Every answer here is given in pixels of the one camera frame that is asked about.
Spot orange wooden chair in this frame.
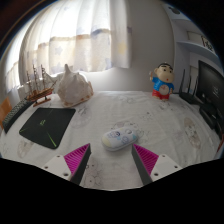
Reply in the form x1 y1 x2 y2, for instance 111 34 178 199
0 97 13 129

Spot white star-print curtain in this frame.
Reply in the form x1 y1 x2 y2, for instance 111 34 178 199
4 0 133 95

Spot white cartoon-print computer mouse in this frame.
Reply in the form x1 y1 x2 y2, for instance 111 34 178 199
101 126 139 152

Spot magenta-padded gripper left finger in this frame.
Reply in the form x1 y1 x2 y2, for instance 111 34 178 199
41 143 92 186

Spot black computer monitor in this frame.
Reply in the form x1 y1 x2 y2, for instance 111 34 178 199
195 59 224 132

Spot white wall shelf unit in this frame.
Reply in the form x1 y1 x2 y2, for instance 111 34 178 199
166 3 219 93

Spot black mouse pad green lines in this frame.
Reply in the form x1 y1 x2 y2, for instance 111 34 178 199
18 106 77 150

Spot large white conch shell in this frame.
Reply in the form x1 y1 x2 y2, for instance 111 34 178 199
56 63 95 108

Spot white cartoon-print tablecloth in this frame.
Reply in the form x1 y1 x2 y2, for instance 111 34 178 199
0 90 222 191

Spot wooden model sailing ship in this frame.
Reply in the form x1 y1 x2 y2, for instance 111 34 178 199
25 64 58 108

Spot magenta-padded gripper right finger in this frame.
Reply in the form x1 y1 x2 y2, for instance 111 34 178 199
131 143 183 186

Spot cartoon boy figurine clock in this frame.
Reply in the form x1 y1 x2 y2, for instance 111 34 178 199
148 62 176 101

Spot black router with antennas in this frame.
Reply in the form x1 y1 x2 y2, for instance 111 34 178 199
178 68 202 105

